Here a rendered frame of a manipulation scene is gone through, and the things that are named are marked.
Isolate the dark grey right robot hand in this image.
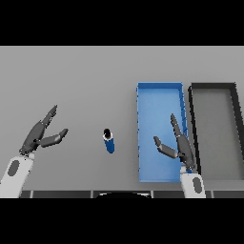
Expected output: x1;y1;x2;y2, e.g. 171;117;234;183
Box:
152;113;196;171

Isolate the dark grey bin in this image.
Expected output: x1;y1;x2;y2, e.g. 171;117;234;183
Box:
188;82;244;182

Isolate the blue bin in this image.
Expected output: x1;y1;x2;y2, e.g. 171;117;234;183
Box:
135;81;191;184

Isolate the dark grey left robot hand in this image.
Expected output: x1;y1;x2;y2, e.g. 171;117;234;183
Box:
18;105;70;157

